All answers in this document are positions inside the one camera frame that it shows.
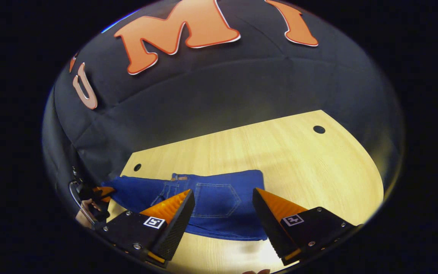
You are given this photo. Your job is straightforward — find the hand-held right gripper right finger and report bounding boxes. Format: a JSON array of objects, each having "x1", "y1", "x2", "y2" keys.
[{"x1": 252, "y1": 187, "x2": 357, "y2": 266}]

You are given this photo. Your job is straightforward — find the black backdrop cloth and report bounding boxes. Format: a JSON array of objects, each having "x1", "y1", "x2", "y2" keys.
[{"x1": 42, "y1": 0, "x2": 405, "y2": 229}]

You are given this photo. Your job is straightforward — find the blue denim jeans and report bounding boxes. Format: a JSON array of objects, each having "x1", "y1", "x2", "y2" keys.
[{"x1": 101, "y1": 170, "x2": 269, "y2": 241}]

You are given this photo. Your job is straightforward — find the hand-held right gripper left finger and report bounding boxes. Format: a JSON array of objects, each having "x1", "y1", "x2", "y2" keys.
[{"x1": 97, "y1": 189, "x2": 196, "y2": 268}]

